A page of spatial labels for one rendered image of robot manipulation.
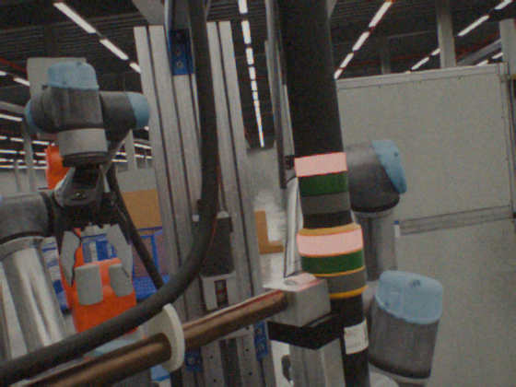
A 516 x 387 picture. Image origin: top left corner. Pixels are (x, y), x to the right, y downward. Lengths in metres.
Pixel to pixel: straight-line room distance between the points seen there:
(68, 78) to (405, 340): 0.62
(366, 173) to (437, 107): 1.49
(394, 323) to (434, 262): 1.86
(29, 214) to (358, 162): 0.75
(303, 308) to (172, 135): 1.01
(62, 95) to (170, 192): 0.52
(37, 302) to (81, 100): 0.50
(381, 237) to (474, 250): 1.50
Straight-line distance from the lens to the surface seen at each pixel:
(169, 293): 0.24
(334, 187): 0.31
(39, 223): 1.23
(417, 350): 0.59
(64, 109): 0.83
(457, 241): 2.48
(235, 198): 1.27
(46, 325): 1.14
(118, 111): 0.97
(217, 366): 1.28
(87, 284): 4.20
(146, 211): 8.47
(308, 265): 0.32
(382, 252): 1.07
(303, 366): 0.32
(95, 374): 0.22
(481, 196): 2.53
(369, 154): 0.98
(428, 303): 0.59
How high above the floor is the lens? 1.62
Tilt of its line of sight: 3 degrees down
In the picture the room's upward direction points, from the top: 7 degrees counter-clockwise
